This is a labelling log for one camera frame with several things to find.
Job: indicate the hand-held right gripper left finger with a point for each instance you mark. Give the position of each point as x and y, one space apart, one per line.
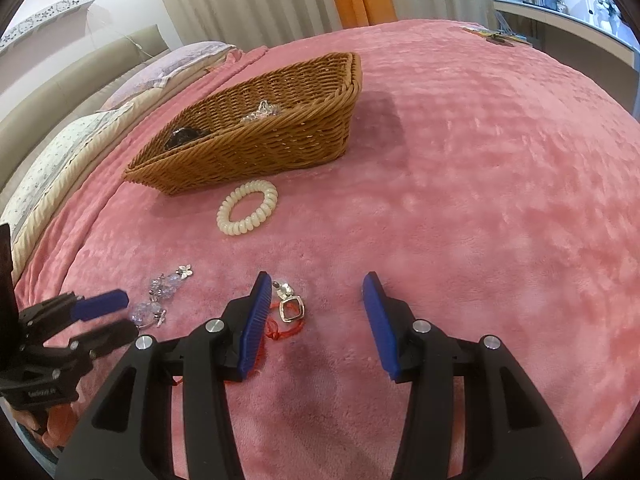
252 325

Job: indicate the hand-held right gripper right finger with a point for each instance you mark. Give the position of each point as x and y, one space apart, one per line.
380 320

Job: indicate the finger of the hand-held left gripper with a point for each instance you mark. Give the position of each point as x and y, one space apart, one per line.
102 306
112 336

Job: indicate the crystal flower hair clip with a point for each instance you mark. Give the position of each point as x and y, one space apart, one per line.
150 305

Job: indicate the square rhinestone earring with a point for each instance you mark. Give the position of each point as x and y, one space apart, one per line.
285 289

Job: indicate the brown wicker basket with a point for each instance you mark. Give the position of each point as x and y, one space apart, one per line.
250 155

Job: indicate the black wrist watch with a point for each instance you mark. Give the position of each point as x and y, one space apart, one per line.
185 136

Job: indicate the person's left hand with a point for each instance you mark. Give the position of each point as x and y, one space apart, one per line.
50 425

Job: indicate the beige quilt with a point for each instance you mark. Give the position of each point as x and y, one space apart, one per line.
30 240

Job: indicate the pink fleece blanket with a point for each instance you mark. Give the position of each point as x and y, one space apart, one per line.
450 210

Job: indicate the white floral pillow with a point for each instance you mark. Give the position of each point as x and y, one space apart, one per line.
50 160

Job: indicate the beige padded headboard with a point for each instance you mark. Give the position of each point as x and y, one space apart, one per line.
75 70

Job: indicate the lavender pillow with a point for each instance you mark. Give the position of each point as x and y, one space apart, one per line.
175 60

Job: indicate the colourful paper packet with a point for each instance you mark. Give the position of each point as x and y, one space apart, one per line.
475 30

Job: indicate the white desk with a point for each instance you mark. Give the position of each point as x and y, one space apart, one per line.
575 30

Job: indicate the white flower vase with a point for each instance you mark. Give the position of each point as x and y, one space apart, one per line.
606 7

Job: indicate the white patterned wall shelf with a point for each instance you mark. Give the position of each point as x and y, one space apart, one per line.
45 17

